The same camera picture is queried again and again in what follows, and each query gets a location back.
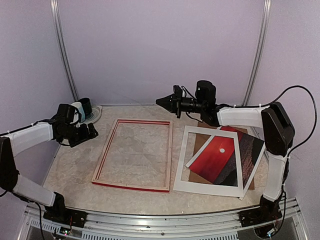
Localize brown cardboard backing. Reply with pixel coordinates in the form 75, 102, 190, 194
188, 122, 255, 190

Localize light blue mug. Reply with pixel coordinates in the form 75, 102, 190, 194
71, 101, 85, 123

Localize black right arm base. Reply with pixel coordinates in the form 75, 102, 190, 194
238, 195, 283, 227

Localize red and black photo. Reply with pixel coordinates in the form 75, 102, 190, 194
185, 126, 265, 199

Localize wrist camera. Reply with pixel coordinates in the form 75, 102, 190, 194
70, 112, 82, 127
173, 85, 186, 101

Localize left aluminium corner post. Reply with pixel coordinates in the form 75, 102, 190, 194
50, 0, 79, 101

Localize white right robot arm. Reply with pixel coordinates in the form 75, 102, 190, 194
155, 80, 318, 222

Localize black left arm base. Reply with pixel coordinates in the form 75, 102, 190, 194
43, 208, 88, 228

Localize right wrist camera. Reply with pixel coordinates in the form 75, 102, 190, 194
173, 85, 186, 101

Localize right aluminium corner post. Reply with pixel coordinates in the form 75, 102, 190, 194
241, 0, 272, 107

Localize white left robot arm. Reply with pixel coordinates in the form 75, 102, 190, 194
0, 103, 99, 223

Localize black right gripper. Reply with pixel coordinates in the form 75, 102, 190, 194
155, 88, 206, 118

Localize aluminium front rail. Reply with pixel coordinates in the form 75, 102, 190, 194
19, 199, 308, 240

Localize white photo mat border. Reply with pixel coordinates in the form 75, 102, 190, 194
173, 125, 245, 198

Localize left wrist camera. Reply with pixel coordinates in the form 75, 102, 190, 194
70, 112, 82, 127

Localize red wooden picture frame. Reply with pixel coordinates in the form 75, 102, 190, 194
91, 118, 174, 194

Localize dark green mug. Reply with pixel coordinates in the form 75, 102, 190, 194
78, 97, 93, 119

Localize white round plate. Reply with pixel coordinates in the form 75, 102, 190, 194
84, 105, 103, 124

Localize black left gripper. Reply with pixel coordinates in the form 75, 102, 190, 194
60, 122, 98, 148

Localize aluminium corner post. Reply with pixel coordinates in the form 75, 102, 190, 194
241, 0, 272, 107
50, 0, 79, 101

